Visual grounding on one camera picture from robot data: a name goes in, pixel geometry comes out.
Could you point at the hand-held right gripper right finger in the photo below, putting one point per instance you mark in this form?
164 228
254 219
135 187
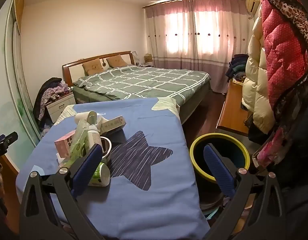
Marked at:
218 170

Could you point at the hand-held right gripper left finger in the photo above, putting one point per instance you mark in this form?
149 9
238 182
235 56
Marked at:
86 170

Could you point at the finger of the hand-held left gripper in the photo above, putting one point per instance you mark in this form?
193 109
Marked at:
4 141

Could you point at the green label bottle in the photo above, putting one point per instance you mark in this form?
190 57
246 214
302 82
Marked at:
101 175

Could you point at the yellow rimmed bin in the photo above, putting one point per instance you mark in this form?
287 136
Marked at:
193 155

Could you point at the white yogurt cup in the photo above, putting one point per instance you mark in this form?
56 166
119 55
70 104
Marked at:
106 147

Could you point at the long white cardboard box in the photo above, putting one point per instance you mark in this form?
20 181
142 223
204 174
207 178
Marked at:
112 124

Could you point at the white paper cup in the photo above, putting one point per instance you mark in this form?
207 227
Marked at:
82 117

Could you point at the green tube package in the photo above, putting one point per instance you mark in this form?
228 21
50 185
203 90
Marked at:
80 140

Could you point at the pink box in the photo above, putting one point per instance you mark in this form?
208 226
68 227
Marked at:
64 145

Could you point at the white plastic bottle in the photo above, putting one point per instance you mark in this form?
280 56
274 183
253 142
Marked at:
95 137

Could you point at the sliding wardrobe door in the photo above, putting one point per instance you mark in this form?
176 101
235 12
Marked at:
16 92

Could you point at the pink floral garment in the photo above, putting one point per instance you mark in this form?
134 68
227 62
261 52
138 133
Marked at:
271 150

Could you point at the clothes heap on cabinet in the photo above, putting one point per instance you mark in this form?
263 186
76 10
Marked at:
41 97

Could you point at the wooden desk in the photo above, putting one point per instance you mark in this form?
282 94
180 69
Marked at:
231 110

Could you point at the blue star blanket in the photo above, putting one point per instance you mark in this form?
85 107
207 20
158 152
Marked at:
144 192

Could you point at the white nightstand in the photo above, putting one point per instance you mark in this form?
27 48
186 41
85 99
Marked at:
61 107

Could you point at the purple floral garment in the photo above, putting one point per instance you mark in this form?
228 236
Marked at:
54 92

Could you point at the wooden bed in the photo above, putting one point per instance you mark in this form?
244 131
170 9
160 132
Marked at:
69 72

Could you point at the cream down jacket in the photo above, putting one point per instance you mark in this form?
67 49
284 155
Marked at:
256 80

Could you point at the brown pillow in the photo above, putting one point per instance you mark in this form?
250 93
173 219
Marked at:
92 66
116 60

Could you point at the pile of dark clothes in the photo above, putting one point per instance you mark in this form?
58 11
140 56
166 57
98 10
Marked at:
237 66

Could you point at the green plaid duvet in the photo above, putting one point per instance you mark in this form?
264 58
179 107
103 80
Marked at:
144 80

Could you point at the pink white curtain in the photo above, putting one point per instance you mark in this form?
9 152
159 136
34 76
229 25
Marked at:
193 42

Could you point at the red dotted down jacket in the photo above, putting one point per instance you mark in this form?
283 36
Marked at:
283 55

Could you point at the leopard print scarf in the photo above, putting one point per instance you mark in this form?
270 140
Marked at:
291 7

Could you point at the wall air conditioner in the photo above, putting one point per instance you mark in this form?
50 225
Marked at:
252 1

